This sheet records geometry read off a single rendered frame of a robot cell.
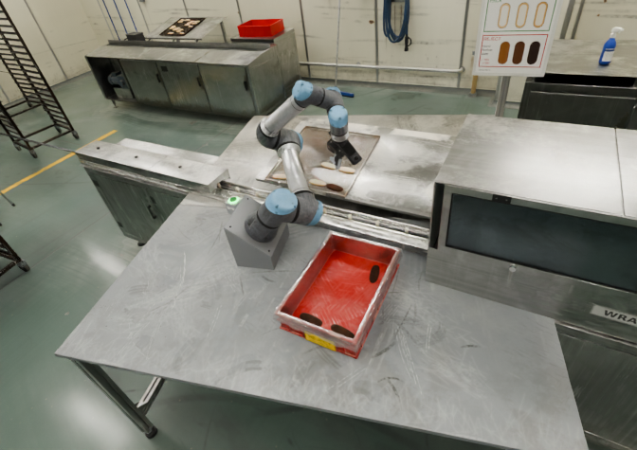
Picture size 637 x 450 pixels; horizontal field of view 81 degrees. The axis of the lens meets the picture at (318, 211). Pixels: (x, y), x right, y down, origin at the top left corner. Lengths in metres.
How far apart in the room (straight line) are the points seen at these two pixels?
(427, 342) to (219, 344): 0.75
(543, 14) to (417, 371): 1.62
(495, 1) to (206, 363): 1.96
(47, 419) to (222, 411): 1.00
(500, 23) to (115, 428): 2.83
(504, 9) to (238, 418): 2.40
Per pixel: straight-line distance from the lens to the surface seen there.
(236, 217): 1.66
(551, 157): 1.47
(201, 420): 2.36
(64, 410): 2.80
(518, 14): 2.13
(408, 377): 1.36
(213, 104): 5.12
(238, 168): 2.45
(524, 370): 1.44
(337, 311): 1.49
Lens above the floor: 2.02
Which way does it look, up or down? 38 degrees down
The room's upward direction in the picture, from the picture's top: 9 degrees counter-clockwise
